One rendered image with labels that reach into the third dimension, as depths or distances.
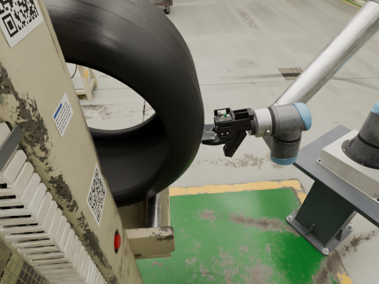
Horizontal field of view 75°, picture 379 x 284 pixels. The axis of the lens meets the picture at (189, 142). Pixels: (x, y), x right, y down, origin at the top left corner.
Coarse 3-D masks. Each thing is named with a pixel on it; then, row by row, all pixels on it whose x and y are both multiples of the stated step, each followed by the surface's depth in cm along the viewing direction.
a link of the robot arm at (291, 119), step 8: (288, 104) 75; (296, 104) 74; (304, 104) 74; (272, 112) 73; (280, 112) 73; (288, 112) 73; (296, 112) 72; (304, 112) 72; (272, 120) 72; (280, 120) 72; (288, 120) 72; (296, 120) 72; (304, 120) 72; (272, 128) 73; (280, 128) 73; (288, 128) 74; (296, 128) 74; (304, 128) 74; (280, 136) 77; (288, 136) 76; (296, 136) 76
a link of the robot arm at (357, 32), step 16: (368, 0) 74; (368, 16) 72; (352, 32) 75; (368, 32) 74; (336, 48) 77; (352, 48) 76; (320, 64) 80; (336, 64) 79; (304, 80) 83; (320, 80) 81; (288, 96) 86; (304, 96) 84
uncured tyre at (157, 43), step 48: (48, 0) 38; (96, 0) 41; (144, 0) 54; (96, 48) 40; (144, 48) 43; (144, 96) 46; (192, 96) 51; (96, 144) 89; (144, 144) 89; (192, 144) 58; (144, 192) 66
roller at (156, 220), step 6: (150, 198) 75; (156, 198) 75; (150, 204) 73; (156, 204) 73; (150, 210) 72; (156, 210) 72; (150, 216) 70; (156, 216) 70; (150, 222) 69; (156, 222) 69
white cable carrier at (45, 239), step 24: (0, 144) 20; (24, 168) 23; (0, 192) 21; (24, 192) 23; (48, 192) 27; (0, 216) 24; (24, 216) 25; (48, 216) 26; (24, 240) 29; (48, 240) 28; (72, 240) 32; (48, 264) 32; (72, 264) 32
